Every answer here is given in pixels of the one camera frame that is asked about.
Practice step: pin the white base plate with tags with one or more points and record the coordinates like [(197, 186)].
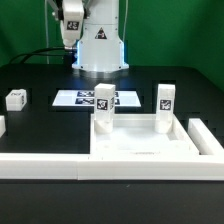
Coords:
[(70, 98)]

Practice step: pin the white square table top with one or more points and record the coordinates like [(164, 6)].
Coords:
[(134, 134)]

